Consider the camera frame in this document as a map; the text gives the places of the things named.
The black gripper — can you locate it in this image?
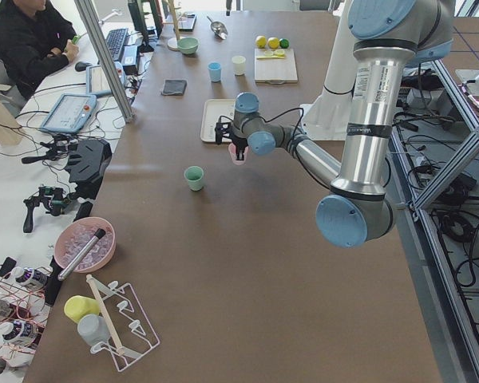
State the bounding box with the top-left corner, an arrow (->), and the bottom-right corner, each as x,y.
215,116 -> 248,160

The pink cup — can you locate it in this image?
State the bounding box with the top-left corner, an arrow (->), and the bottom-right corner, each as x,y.
228,143 -> 248,166

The green cup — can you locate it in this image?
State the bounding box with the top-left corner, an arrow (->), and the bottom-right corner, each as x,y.
184,165 -> 204,192

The light blue cup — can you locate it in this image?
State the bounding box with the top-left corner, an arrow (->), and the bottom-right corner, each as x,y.
208,62 -> 222,83

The cream white cup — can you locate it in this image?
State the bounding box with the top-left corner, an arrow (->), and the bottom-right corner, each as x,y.
232,55 -> 246,76

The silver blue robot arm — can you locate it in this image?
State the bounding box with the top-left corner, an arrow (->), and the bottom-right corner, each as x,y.
215,1 -> 455,247

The beige plastic tray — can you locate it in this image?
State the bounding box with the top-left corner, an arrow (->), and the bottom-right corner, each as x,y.
200,99 -> 236,144

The wooden cutting board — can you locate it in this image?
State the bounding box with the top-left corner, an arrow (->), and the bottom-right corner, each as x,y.
254,48 -> 298,84

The dark grey folded cloth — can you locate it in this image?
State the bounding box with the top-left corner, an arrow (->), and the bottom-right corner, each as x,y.
161,79 -> 187,96

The yellow lemon left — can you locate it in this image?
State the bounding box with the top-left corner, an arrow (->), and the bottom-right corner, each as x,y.
267,37 -> 280,49

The green lime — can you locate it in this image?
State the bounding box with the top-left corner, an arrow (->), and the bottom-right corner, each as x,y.
279,38 -> 290,49

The mint green bowl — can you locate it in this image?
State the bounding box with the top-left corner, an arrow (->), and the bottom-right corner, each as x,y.
177,37 -> 200,55

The metal ice scoop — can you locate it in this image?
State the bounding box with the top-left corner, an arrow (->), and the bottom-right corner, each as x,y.
207,16 -> 228,40

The metal muddler tool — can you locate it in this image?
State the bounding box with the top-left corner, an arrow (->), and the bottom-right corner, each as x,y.
57,228 -> 106,281

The black keyboard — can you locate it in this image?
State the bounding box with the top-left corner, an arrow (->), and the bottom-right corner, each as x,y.
105,28 -> 129,61

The blue teach pendant tablet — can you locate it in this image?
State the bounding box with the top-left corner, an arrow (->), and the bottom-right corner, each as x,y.
39,93 -> 97,134

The black monitor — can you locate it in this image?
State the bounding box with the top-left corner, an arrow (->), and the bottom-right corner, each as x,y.
128,0 -> 154,53

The computer mouse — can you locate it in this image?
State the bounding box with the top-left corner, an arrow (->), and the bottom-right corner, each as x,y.
74,61 -> 93,72

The pink bowl with ice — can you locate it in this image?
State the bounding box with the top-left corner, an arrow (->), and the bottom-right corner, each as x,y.
54,217 -> 117,273

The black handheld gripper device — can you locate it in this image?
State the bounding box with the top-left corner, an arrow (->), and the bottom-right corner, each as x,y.
22,185 -> 77,233

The yellow cup on rack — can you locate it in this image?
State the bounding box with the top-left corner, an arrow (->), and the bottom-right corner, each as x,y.
64,295 -> 100,323

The person in black jacket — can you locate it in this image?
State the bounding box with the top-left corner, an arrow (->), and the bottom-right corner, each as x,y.
0,0 -> 79,99

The grey cup on rack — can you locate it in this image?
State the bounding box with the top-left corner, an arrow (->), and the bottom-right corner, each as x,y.
77,314 -> 111,346

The purple label bottle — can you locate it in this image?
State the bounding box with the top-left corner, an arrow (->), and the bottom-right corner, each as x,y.
10,267 -> 48,291

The aluminium frame post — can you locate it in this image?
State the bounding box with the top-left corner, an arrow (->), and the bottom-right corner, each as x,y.
74,0 -> 134,123

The white wire cup rack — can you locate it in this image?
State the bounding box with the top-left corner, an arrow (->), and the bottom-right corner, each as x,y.
86,274 -> 160,372

